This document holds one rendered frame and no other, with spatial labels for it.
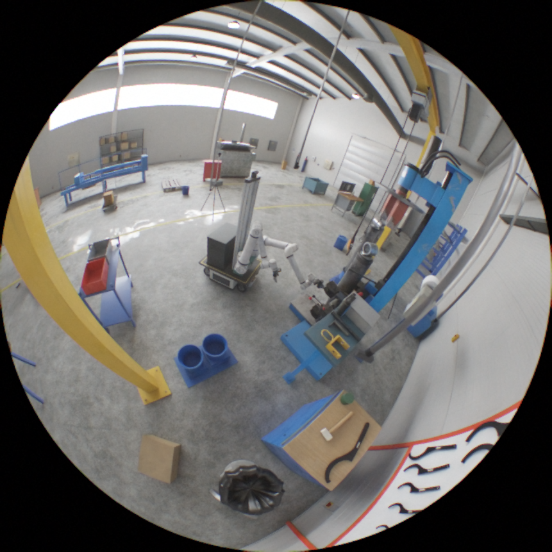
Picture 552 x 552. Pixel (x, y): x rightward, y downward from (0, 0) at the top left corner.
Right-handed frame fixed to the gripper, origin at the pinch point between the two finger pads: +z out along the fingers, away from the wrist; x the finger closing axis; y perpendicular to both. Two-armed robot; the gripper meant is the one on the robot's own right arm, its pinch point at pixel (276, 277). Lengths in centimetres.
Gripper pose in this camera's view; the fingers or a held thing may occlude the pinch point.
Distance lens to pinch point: 267.8
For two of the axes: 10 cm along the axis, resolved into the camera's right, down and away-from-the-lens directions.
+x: -2.0, 7.2, -6.7
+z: 1.8, 7.0, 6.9
